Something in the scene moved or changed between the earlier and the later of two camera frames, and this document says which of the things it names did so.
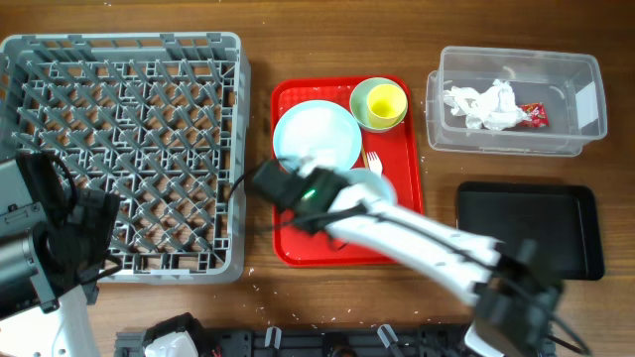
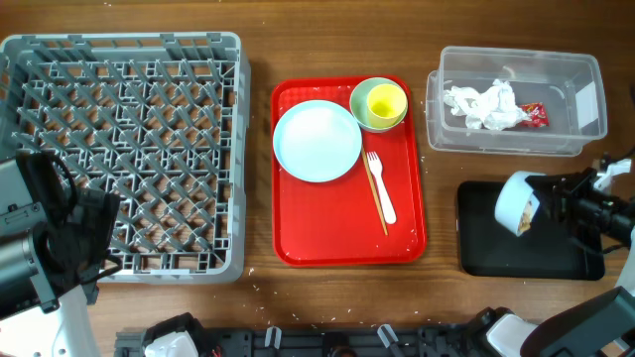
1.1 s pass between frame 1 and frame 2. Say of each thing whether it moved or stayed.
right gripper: moved
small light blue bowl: moved
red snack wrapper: stayed
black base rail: stayed
